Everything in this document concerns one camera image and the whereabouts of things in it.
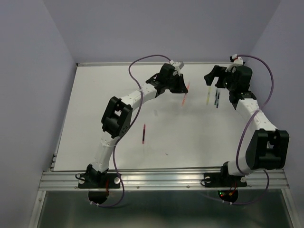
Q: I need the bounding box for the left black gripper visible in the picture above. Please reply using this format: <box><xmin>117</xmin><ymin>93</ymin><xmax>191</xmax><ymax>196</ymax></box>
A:
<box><xmin>164</xmin><ymin>73</ymin><xmax>188</xmax><ymax>94</ymax></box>

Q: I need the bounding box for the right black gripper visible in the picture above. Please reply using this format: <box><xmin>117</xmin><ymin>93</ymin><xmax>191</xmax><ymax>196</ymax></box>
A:
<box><xmin>202</xmin><ymin>65</ymin><xmax>236</xmax><ymax>92</ymax></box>

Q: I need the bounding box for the orange pen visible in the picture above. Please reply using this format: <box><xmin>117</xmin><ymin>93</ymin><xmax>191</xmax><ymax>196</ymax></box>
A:
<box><xmin>181</xmin><ymin>82</ymin><xmax>190</xmax><ymax>107</ymax></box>

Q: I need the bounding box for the yellow pen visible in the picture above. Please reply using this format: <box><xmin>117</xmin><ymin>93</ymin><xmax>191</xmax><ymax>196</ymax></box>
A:
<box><xmin>206</xmin><ymin>86</ymin><xmax>211</xmax><ymax>105</ymax></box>

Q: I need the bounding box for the green pen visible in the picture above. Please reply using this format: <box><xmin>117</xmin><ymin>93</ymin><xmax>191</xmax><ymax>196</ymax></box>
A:
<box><xmin>214</xmin><ymin>89</ymin><xmax>218</xmax><ymax>106</ymax></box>

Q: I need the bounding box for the purple pen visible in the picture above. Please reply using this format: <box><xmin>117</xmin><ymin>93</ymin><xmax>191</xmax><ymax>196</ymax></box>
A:
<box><xmin>215</xmin><ymin>89</ymin><xmax>220</xmax><ymax>108</ymax></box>

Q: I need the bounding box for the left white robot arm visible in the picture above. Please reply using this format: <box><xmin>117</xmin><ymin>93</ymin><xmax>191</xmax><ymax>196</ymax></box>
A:
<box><xmin>89</xmin><ymin>60</ymin><xmax>188</xmax><ymax>187</ymax></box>

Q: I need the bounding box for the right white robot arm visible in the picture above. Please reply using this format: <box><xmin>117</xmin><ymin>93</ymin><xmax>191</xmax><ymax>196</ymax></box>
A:
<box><xmin>204</xmin><ymin>65</ymin><xmax>289</xmax><ymax>185</ymax></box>

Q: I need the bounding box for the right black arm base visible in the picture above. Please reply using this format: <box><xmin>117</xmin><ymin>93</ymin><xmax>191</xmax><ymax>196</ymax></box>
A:
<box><xmin>200</xmin><ymin>162</ymin><xmax>247</xmax><ymax>204</ymax></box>

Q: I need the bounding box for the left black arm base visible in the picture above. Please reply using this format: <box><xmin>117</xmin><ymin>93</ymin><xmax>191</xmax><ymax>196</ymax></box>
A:
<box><xmin>75</xmin><ymin>164</ymin><xmax>125</xmax><ymax>208</ymax></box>

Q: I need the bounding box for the red pen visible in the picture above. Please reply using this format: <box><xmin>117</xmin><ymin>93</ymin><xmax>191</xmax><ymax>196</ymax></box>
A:
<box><xmin>142</xmin><ymin>123</ymin><xmax>146</xmax><ymax>144</ymax></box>

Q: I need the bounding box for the white table board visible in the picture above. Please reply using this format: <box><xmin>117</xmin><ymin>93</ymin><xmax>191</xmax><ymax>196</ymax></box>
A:
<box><xmin>51</xmin><ymin>63</ymin><xmax>275</xmax><ymax>171</ymax></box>

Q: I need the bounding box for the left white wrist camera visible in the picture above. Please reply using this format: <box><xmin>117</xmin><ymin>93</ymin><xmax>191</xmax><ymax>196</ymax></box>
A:
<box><xmin>169</xmin><ymin>60</ymin><xmax>184</xmax><ymax>74</ymax></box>

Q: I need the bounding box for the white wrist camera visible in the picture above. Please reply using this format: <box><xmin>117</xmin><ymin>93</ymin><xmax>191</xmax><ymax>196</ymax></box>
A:
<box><xmin>225</xmin><ymin>54</ymin><xmax>244</xmax><ymax>72</ymax></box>
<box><xmin>169</xmin><ymin>60</ymin><xmax>184</xmax><ymax>74</ymax></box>

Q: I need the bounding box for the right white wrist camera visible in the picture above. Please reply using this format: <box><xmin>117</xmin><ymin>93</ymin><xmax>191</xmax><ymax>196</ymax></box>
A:
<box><xmin>225</xmin><ymin>54</ymin><xmax>244</xmax><ymax>72</ymax></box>

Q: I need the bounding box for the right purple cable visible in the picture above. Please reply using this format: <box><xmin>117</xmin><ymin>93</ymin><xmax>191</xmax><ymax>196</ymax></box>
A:
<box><xmin>201</xmin><ymin>55</ymin><xmax>275</xmax><ymax>206</ymax></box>

